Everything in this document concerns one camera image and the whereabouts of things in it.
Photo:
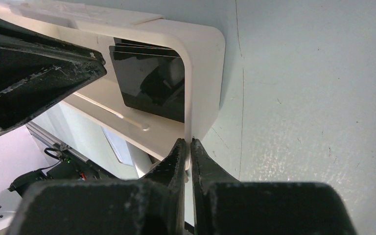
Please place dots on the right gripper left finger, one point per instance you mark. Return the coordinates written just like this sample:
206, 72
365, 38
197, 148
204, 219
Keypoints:
150, 205

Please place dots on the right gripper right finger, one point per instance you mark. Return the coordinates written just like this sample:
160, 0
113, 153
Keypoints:
224, 205

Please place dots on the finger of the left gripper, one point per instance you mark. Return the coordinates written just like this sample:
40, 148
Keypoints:
38, 71

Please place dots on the white plastic tray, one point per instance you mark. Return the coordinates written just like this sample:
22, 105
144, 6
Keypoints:
202, 49

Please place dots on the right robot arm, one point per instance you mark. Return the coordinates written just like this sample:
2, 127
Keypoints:
187, 193

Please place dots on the black credit cards stack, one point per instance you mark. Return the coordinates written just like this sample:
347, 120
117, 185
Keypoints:
151, 78

